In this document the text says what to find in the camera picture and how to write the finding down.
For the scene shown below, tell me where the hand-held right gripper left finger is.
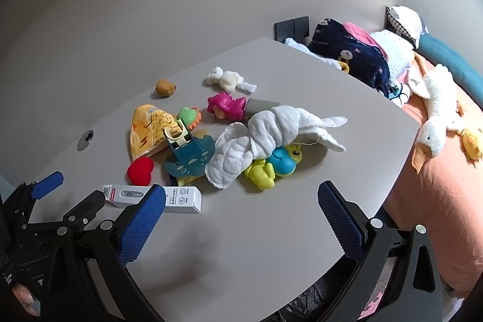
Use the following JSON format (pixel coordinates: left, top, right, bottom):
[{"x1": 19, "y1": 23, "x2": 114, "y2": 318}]
[{"x1": 75, "y1": 184, "x2": 168, "y2": 322}]

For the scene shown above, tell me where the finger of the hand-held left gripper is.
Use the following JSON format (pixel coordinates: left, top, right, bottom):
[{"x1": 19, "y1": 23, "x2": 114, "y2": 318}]
[
  {"x1": 1, "y1": 171, "x2": 65, "y2": 229},
  {"x1": 53, "y1": 190, "x2": 106, "y2": 236}
]

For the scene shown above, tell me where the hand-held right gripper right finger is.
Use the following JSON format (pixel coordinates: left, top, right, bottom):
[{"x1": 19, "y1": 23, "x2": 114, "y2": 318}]
[{"x1": 317, "y1": 180, "x2": 444, "y2": 322}]

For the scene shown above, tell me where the white thermometer box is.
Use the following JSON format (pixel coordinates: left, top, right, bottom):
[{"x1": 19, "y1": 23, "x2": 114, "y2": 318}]
[{"x1": 102, "y1": 184, "x2": 202, "y2": 214}]

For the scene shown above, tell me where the red heart plush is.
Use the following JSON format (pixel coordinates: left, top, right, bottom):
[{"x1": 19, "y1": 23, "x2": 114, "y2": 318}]
[{"x1": 126, "y1": 157, "x2": 155, "y2": 184}]

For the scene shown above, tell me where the blue frog toy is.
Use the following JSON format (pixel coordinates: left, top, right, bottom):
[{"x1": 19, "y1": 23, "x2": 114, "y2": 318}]
[{"x1": 266, "y1": 142, "x2": 303, "y2": 177}]

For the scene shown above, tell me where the yellow teal dinosaur slipper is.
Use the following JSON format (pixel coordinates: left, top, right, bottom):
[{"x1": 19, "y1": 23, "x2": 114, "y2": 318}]
[{"x1": 163, "y1": 126, "x2": 217, "y2": 187}]

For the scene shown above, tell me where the yellow-green frog toy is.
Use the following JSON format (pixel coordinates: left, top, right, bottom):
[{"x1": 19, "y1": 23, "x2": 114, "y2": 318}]
[{"x1": 245, "y1": 158, "x2": 276, "y2": 191}]

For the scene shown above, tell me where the white quilted cloth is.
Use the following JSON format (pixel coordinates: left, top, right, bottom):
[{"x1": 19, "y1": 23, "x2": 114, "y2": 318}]
[{"x1": 205, "y1": 105, "x2": 348, "y2": 190}]

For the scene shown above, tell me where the green orange toy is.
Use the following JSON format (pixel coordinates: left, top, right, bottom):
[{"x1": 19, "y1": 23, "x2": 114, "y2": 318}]
[{"x1": 176, "y1": 106, "x2": 201, "y2": 131}]

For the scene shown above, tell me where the brown plush ball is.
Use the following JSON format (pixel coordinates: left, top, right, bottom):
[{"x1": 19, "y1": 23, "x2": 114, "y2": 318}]
[{"x1": 155, "y1": 78, "x2": 177, "y2": 98}]

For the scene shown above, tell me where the pink toy figure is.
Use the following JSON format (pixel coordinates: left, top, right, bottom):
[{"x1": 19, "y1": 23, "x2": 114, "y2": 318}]
[{"x1": 207, "y1": 92, "x2": 248, "y2": 121}]

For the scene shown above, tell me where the white fluffy toy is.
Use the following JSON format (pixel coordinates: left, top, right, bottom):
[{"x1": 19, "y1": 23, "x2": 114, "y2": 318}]
[{"x1": 206, "y1": 66, "x2": 258, "y2": 94}]

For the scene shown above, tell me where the person's left hand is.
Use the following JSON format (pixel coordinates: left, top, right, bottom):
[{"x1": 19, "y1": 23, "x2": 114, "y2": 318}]
[{"x1": 11, "y1": 284, "x2": 41, "y2": 319}]

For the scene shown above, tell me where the foam puzzle floor mat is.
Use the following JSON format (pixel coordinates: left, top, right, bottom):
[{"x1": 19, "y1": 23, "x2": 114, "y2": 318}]
[{"x1": 357, "y1": 258, "x2": 397, "y2": 320}]

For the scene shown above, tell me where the bed with orange sheet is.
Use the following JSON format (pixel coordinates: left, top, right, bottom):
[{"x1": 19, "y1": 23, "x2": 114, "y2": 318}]
[{"x1": 381, "y1": 50, "x2": 483, "y2": 298}]

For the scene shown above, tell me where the cartoon print cloth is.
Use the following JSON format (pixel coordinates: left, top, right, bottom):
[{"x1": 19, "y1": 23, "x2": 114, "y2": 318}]
[{"x1": 387, "y1": 78, "x2": 412, "y2": 107}]

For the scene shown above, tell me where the white goose plush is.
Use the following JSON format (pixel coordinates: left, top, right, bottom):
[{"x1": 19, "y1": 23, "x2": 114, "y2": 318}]
[{"x1": 409, "y1": 52, "x2": 469, "y2": 172}]

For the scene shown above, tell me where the yellow duck plush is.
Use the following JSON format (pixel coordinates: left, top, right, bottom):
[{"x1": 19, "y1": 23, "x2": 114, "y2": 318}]
[{"x1": 456, "y1": 128, "x2": 483, "y2": 162}]

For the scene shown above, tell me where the navy printed blanket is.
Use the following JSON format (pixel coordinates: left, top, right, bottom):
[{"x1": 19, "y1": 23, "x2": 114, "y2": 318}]
[{"x1": 309, "y1": 18, "x2": 391, "y2": 96}]

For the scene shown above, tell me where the small white cloth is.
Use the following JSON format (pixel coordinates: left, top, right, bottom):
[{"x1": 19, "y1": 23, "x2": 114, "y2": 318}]
[{"x1": 284, "y1": 38, "x2": 340, "y2": 70}]

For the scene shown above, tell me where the white waffle blanket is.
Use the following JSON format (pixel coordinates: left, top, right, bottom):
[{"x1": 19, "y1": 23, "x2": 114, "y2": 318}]
[{"x1": 368, "y1": 30, "x2": 416, "y2": 81}]

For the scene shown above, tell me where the pink cloth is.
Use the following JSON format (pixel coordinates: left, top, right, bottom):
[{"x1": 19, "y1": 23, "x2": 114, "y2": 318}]
[{"x1": 343, "y1": 22, "x2": 389, "y2": 59}]

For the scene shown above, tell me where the teal long pillow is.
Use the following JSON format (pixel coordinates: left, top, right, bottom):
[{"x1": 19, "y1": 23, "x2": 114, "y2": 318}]
[{"x1": 415, "y1": 31, "x2": 483, "y2": 107}]

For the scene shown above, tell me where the checked pillow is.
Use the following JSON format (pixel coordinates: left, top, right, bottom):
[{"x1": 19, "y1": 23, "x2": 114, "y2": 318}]
[{"x1": 385, "y1": 5, "x2": 429, "y2": 49}]

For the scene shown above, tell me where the metal cable grommet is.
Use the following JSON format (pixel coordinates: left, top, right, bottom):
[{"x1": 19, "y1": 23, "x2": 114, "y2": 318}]
[{"x1": 77, "y1": 129, "x2": 95, "y2": 151}]

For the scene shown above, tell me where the black wall outlet panel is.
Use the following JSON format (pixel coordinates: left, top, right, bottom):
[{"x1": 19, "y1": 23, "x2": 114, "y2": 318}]
[{"x1": 273, "y1": 16, "x2": 310, "y2": 43}]

